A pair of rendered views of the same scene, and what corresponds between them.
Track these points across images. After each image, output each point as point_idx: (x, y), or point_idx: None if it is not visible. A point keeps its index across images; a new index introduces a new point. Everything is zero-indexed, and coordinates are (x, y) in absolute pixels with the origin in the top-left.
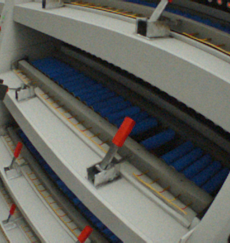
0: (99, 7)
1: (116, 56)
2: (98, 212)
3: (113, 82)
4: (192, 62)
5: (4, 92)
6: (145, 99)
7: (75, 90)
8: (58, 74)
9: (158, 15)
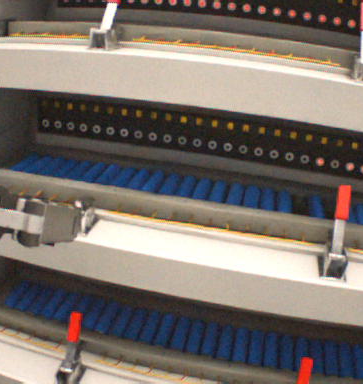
0: (215, 46)
1: (331, 113)
2: (351, 313)
3: (189, 168)
4: None
5: (77, 221)
6: (250, 175)
7: (162, 189)
8: (93, 177)
9: None
